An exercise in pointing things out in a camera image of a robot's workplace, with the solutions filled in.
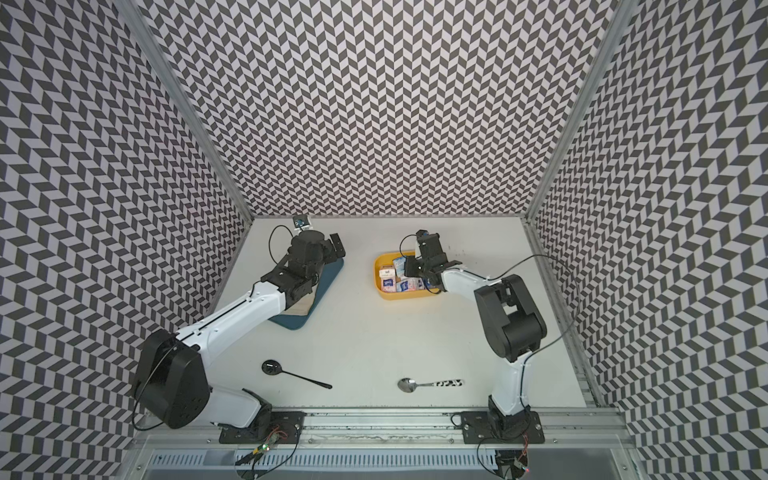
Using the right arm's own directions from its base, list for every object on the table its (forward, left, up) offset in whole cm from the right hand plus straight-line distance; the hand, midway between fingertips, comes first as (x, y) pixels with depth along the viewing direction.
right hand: (406, 267), depth 98 cm
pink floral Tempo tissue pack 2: (-6, -1, 0) cm, 6 cm away
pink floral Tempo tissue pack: (-2, +6, +1) cm, 7 cm away
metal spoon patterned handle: (-35, 0, -3) cm, 36 cm away
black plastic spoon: (-31, +37, -3) cm, 48 cm away
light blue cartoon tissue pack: (+1, +2, 0) cm, 3 cm away
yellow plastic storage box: (+3, +6, +1) cm, 7 cm away
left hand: (-2, +24, +16) cm, 28 cm away
